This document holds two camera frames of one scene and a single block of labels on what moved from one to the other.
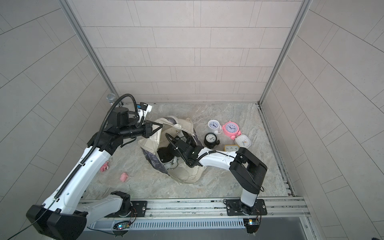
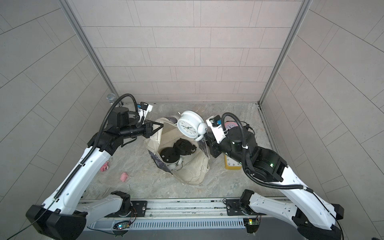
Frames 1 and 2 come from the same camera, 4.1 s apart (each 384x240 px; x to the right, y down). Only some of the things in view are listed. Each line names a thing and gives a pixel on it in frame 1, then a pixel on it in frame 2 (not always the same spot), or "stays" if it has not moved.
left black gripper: (147, 128) stays
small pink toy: (105, 167) stays
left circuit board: (122, 225) stays
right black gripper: (185, 159) to (215, 145)
